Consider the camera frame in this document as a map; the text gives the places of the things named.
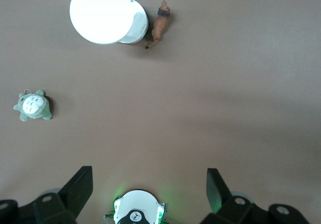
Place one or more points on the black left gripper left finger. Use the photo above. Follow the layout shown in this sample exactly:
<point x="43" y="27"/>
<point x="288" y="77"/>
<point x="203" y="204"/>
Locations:
<point x="67" y="201"/>

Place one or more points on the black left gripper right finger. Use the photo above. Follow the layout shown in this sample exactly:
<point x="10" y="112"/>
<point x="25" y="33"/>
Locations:
<point x="233" y="211"/>

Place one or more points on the brown lion statue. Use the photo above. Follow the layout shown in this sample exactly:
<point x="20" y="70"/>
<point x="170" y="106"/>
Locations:
<point x="160" y="25"/>

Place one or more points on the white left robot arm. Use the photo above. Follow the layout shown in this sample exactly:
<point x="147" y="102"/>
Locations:
<point x="136" y="209"/>

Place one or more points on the grey-green totoro plush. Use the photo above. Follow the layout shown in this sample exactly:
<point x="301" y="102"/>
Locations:
<point x="32" y="106"/>

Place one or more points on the white round desk lamp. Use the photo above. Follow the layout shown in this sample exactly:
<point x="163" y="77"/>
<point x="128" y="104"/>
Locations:
<point x="100" y="13"/>

